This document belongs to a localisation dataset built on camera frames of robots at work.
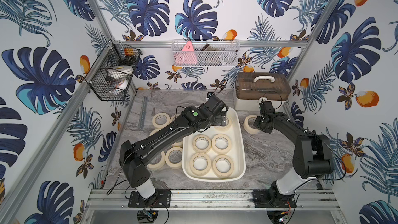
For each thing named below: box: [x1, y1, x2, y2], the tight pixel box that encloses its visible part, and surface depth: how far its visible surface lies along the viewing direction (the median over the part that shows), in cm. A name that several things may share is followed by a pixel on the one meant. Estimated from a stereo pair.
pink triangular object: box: [173, 40, 198, 66], surface depth 92 cm
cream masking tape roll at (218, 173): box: [212, 154, 235, 179], surface depth 83 cm
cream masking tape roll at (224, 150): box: [211, 133, 233, 154], surface depth 91 cm
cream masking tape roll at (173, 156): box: [164, 146, 183, 170], surface depth 89 cm
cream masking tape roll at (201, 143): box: [191, 134, 212, 153], surface depth 92 cm
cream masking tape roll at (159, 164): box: [146, 150, 166, 171], surface depth 85 cm
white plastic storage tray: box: [181, 106, 247, 183], surface depth 88 cm
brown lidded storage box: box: [233, 72, 292, 111], surface depth 99 cm
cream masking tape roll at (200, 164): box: [189, 152, 212, 177], surface depth 85 cm
